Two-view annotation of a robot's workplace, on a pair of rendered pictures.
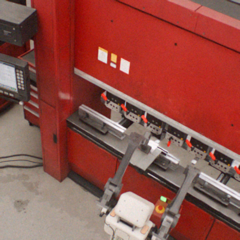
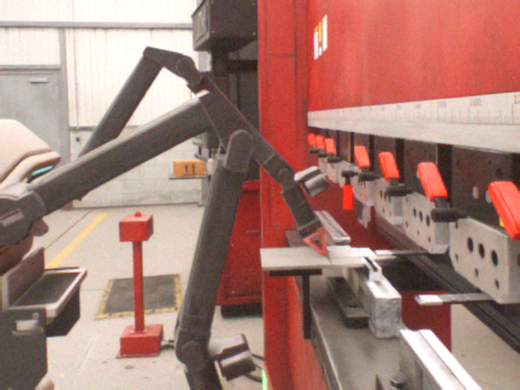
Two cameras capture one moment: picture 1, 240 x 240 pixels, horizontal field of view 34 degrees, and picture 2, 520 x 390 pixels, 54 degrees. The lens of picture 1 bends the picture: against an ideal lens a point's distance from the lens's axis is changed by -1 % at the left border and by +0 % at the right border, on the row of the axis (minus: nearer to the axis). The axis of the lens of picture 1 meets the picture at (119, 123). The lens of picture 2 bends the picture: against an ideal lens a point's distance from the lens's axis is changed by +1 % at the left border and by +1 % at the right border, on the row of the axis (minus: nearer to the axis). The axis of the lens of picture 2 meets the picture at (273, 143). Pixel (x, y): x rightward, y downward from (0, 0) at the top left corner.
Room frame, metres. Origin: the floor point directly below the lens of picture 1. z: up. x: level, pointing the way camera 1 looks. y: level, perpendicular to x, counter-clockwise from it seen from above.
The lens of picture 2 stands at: (1.30, -1.31, 1.38)
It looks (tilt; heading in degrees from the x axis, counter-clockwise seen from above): 3 degrees down; 56
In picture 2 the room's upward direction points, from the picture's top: 1 degrees counter-clockwise
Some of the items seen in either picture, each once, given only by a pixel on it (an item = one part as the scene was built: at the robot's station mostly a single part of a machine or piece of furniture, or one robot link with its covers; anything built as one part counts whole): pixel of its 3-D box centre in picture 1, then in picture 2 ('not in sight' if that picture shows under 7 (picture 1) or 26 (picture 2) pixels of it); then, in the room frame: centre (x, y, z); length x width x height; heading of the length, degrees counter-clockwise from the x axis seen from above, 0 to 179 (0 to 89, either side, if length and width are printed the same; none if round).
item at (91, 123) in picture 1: (93, 124); not in sight; (2.54, 0.23, 0.89); 0.30 x 0.05 x 0.03; 59
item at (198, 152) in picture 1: (199, 145); (403, 176); (2.08, -0.63, 1.26); 0.15 x 0.09 x 0.17; 59
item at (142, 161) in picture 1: (144, 155); (308, 257); (2.15, -0.23, 1.00); 0.26 x 0.18 x 0.01; 149
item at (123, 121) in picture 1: (133, 114); (436, 268); (2.83, -0.12, 0.81); 0.64 x 0.08 x 0.14; 149
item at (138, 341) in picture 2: not in sight; (138, 281); (2.30, 1.61, 0.41); 0.25 x 0.20 x 0.83; 149
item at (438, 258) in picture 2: (164, 133); (420, 249); (2.41, -0.40, 1.01); 0.26 x 0.12 x 0.05; 149
